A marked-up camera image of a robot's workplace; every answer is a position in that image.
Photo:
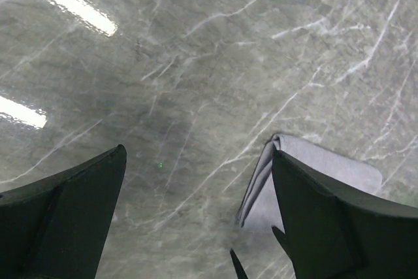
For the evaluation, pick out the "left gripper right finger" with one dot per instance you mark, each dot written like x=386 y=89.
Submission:
x=332 y=230

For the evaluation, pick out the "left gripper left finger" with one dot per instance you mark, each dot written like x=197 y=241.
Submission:
x=56 y=227

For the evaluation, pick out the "grey towel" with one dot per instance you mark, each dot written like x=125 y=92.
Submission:
x=259 y=210

